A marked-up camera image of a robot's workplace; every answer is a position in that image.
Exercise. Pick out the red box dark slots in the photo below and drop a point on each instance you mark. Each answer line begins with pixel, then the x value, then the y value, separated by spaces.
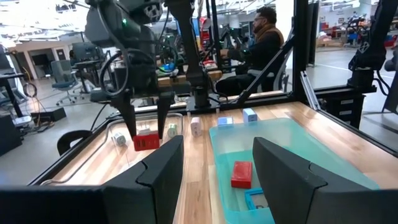
pixel 146 143

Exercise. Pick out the teal framed window box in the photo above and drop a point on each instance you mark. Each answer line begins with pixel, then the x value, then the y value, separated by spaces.
pixel 248 199

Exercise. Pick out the pale green white box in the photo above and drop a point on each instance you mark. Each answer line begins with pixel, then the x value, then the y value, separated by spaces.
pixel 172 130

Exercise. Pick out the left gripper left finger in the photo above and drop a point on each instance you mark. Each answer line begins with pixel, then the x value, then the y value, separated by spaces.
pixel 155 186

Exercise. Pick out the silver aluminium strut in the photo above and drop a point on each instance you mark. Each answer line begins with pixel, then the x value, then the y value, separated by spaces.
pixel 309 90

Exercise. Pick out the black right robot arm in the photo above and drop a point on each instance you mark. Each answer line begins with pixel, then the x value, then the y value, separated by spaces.
pixel 189 46

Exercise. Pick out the teal translucent plastic bin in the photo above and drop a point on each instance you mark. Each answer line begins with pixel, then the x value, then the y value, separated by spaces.
pixel 295 133

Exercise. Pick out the black curved chair backrest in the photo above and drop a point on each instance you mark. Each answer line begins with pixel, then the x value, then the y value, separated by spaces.
pixel 66 137

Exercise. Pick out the light blue box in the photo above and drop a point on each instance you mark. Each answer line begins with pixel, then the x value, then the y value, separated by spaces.
pixel 249 115
pixel 225 121

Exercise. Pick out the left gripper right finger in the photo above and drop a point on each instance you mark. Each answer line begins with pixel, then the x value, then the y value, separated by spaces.
pixel 286 186

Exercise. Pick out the black computer monitor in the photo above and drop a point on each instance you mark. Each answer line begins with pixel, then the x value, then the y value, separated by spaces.
pixel 85 51

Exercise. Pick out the person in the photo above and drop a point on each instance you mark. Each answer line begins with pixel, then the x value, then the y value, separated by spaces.
pixel 264 49

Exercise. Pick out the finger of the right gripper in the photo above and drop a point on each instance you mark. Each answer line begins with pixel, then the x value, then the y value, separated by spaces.
pixel 163 112
pixel 127 112

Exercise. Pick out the grey office chair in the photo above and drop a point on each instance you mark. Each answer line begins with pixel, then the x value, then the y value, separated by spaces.
pixel 62 71

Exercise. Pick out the clear plastic bin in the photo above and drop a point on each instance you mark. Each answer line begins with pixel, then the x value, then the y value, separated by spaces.
pixel 102 165

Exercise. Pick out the pink box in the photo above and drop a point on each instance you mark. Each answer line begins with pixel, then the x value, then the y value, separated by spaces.
pixel 196 126

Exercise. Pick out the plain red box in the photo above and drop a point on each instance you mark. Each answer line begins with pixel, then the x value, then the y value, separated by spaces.
pixel 241 174

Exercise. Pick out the grey blue small box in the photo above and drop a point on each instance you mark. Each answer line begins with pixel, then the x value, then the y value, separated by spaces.
pixel 119 139

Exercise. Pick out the black floor box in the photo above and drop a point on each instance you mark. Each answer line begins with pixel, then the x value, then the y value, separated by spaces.
pixel 49 114

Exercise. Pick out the black drawer cabinet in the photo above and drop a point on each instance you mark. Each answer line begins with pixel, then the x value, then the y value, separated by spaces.
pixel 342 109

